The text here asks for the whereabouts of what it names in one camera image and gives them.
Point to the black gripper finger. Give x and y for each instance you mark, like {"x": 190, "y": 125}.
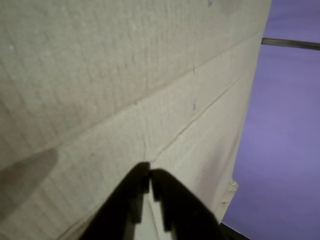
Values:
{"x": 122, "y": 207}
{"x": 185, "y": 212}

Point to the brown corrugated cardboard sheet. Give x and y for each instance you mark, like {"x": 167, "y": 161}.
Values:
{"x": 100, "y": 75}

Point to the thin black rod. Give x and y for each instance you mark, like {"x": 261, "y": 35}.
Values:
{"x": 290, "y": 43}

